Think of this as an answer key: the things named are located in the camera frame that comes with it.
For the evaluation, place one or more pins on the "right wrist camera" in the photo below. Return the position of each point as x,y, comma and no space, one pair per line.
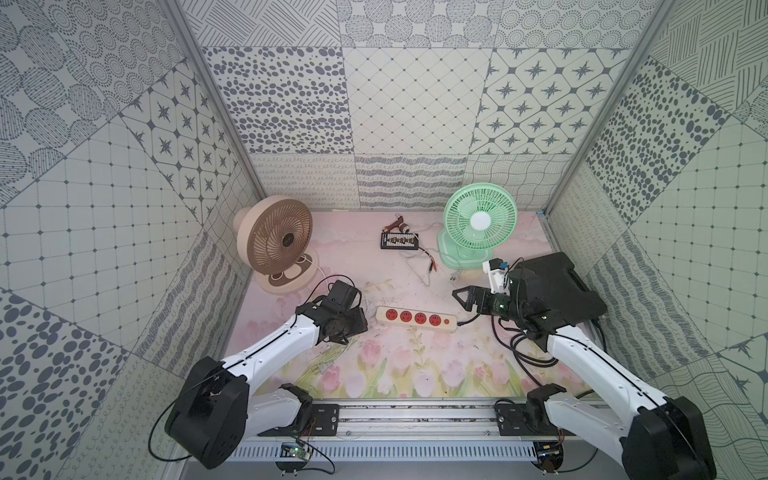
496,270

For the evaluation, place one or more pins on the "pink brown desk fan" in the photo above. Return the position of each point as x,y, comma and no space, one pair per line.
273,239

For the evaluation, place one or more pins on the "left green circuit board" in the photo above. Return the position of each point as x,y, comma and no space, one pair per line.
292,457

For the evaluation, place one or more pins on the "black charging board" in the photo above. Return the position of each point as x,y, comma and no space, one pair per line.
399,241

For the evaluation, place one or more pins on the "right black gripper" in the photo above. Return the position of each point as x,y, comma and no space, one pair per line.
473,292

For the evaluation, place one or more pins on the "black plastic case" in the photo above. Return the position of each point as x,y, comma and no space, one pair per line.
563,290

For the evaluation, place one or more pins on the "aluminium mounting rail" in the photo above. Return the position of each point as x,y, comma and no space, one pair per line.
414,414

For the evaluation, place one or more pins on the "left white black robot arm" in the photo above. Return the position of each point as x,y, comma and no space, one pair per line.
258,378

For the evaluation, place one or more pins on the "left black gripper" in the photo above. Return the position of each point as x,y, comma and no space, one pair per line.
346,324

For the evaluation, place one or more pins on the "green desk fan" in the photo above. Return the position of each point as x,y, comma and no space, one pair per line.
477,218

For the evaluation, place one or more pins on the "cream red power strip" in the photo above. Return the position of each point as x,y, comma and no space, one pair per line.
416,318

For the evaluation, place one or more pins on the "red black banana leads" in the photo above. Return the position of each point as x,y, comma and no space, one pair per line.
432,262

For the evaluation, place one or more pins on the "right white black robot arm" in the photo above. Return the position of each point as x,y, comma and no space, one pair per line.
650,434

